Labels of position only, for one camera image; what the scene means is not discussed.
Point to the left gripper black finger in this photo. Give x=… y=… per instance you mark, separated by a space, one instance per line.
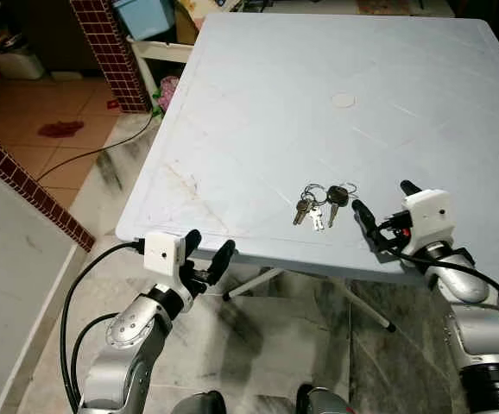
x=222 y=256
x=192 y=242

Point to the bunch of keys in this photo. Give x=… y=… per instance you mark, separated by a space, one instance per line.
x=336 y=196

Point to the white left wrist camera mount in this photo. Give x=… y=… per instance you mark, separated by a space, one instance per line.
x=163 y=253

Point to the robot right leg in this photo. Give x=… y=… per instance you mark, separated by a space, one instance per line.
x=318 y=402

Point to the brown cardboard box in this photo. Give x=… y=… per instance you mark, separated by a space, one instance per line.
x=193 y=21

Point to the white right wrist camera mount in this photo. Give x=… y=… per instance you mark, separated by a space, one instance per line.
x=429 y=216

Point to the round white table cap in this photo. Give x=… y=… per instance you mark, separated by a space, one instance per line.
x=343 y=100

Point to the white plastic stool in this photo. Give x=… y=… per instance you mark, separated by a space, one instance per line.
x=159 y=50

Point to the red tiled pillar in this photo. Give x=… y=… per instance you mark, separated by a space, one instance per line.
x=111 y=52

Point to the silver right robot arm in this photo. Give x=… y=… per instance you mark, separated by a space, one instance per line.
x=461 y=285

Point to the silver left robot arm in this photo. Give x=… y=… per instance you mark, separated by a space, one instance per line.
x=129 y=332

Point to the white plastic bucket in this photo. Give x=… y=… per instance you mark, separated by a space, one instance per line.
x=15 y=65

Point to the blue plastic bin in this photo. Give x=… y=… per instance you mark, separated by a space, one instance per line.
x=146 y=17

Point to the white table leg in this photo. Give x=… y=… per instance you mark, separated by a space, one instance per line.
x=366 y=306
x=254 y=283

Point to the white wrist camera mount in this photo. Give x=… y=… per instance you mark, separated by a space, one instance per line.
x=163 y=253
x=429 y=216

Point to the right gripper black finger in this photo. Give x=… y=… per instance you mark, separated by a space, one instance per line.
x=366 y=220
x=409 y=187

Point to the pink and green bag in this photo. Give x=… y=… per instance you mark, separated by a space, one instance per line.
x=167 y=90

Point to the red tiled low wall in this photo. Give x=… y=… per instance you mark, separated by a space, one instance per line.
x=25 y=185

